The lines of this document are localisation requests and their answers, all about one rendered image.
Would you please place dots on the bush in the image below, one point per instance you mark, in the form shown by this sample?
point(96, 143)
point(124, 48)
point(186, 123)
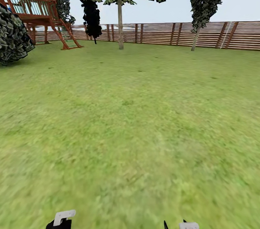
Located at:
point(15, 43)

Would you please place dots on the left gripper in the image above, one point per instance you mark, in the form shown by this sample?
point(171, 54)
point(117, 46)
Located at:
point(66, 224)

